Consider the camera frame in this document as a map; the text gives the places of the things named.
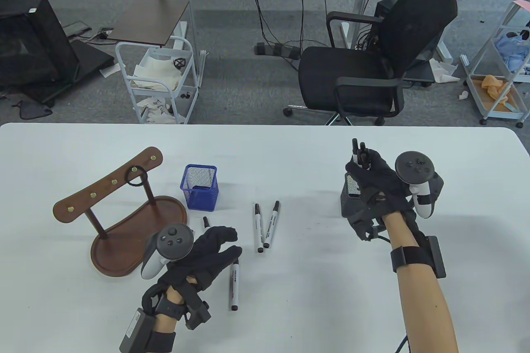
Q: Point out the person's right hand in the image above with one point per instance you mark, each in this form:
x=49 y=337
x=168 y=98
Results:
x=381 y=187

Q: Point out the person's left hand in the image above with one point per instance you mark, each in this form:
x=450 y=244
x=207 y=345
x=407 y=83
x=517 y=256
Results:
x=207 y=255

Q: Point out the white marker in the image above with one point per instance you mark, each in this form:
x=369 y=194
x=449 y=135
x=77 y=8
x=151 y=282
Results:
x=258 y=229

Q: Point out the black elastic band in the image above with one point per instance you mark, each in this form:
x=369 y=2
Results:
x=137 y=185

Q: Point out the person's right forearm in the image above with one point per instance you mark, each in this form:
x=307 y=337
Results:
x=422 y=307

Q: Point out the black wrist band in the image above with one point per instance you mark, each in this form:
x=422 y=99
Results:
x=167 y=309

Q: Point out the grey white handheld controller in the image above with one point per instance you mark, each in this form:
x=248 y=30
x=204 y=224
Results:
x=174 y=241
x=414 y=166

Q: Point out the black mesh pen holder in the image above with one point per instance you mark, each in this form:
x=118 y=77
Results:
x=348 y=204

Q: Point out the blue mesh pen holder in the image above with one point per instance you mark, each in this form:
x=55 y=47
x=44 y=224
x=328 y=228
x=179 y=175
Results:
x=203 y=200

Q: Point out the brown wooden hook stand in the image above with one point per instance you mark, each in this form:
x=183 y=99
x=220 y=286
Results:
x=136 y=233

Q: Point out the black wrist sensor box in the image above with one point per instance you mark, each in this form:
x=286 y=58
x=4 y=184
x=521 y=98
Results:
x=437 y=258
x=134 y=328

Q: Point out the black mesh office chair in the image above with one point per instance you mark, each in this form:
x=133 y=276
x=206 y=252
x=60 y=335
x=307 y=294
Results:
x=343 y=75

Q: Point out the small crumpled white paper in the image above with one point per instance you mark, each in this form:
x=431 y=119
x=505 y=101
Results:
x=463 y=95

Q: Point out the white crumpled floor sheet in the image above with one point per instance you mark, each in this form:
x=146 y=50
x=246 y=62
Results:
x=443 y=73

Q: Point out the white shelf trolley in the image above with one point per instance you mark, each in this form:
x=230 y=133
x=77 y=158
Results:
x=503 y=116

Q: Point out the scribbled white papers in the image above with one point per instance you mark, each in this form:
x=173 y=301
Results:
x=157 y=111

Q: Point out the orange cloth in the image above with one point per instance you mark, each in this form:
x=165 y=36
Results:
x=492 y=82

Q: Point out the black floor power strip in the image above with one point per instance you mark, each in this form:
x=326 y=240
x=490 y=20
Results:
x=285 y=51

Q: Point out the white rolling cart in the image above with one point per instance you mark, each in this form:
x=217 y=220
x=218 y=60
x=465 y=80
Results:
x=178 y=92

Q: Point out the black computer tower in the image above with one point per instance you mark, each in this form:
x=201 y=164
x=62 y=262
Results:
x=383 y=9

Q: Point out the blue cloth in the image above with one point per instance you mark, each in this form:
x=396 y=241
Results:
x=513 y=55

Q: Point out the white cloth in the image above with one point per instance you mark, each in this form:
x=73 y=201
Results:
x=155 y=69

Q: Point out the small black round part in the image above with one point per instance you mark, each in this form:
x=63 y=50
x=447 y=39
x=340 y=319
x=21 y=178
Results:
x=179 y=64

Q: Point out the flat white paper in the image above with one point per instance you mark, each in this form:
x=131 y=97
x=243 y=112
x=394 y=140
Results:
x=108 y=72

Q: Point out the black monitor stand base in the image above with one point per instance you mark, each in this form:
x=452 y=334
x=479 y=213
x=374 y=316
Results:
x=89 y=59

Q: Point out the brown side table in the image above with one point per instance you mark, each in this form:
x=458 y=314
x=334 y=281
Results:
x=149 y=22

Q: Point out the floor socket box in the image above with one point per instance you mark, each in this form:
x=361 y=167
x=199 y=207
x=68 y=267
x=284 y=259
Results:
x=105 y=33

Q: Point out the large black monitor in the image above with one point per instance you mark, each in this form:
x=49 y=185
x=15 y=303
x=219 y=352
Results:
x=29 y=38

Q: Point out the silver metal post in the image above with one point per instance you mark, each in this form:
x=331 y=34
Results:
x=189 y=18

